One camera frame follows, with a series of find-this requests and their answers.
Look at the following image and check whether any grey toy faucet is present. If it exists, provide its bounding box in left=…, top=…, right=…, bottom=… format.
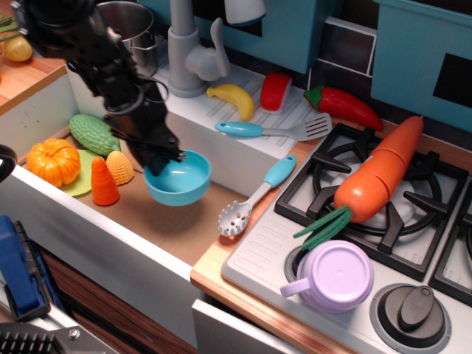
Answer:
left=168, top=0, right=231, bottom=98

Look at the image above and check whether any teal plastic bowl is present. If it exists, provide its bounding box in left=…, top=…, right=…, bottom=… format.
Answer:
left=144, top=150, right=212, bottom=207

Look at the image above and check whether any grey stove knob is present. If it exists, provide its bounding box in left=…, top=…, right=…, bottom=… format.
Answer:
left=369, top=283, right=452, bottom=353

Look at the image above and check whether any orange toy pumpkin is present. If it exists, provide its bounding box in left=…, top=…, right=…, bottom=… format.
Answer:
left=26, top=138, right=82, bottom=187

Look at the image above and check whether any grey spatula teal handle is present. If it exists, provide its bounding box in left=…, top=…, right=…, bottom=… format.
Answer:
left=215, top=114, right=333, bottom=142

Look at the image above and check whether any yellow toy lemon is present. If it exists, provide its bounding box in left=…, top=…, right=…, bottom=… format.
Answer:
left=2, top=35, right=32, bottom=62

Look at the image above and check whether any red toy chili pepper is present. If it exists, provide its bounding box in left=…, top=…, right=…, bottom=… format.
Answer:
left=303, top=86, right=383, bottom=131

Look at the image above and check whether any small orange toy carrot tip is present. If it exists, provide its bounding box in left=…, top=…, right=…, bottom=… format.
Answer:
left=91, top=157, right=120, bottom=207

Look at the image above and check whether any slotted spoon teal handle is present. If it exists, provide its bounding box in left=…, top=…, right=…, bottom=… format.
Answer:
left=218, top=155, right=297, bottom=237

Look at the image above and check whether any yellow toy banana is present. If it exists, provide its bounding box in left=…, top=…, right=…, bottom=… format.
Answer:
left=206, top=83, right=255, bottom=122

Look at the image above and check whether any yellow toy corn piece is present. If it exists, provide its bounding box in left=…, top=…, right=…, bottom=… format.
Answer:
left=106, top=150, right=134, bottom=186

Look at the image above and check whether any light green plate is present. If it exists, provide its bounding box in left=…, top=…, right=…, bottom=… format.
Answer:
left=60, top=149, right=101, bottom=197

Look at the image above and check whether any large orange toy carrot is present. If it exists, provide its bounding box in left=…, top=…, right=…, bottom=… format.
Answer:
left=294, top=116, right=424, bottom=251

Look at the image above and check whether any blue black clamp device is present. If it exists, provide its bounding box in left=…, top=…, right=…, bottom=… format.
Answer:
left=1, top=215, right=51, bottom=322

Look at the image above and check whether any teal cabinet box right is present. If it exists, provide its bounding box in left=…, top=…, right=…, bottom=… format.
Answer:
left=371, top=1, right=471, bottom=131

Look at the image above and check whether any lilac plastic cup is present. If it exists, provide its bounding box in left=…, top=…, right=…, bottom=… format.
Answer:
left=280, top=240, right=374, bottom=313

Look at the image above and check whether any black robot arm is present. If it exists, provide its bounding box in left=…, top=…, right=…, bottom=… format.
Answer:
left=11, top=1, right=186, bottom=176

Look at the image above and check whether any green toy bitter gourd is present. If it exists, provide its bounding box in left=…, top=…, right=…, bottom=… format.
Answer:
left=69, top=114, right=121, bottom=156

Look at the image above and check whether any red toy sushi piece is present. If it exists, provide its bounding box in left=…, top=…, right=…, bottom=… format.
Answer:
left=260, top=72, right=292, bottom=114

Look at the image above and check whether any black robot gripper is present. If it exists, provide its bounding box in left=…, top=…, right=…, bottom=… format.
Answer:
left=105, top=84, right=186, bottom=176

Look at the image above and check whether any stainless steel pot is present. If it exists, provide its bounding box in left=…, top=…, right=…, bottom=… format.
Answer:
left=97, top=1, right=162, bottom=77

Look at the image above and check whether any black stove grate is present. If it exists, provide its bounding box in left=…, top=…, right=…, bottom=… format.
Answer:
left=274, top=119, right=468, bottom=285

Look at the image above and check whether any white blue hanging cup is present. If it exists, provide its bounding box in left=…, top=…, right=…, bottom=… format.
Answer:
left=224, top=0, right=266, bottom=26

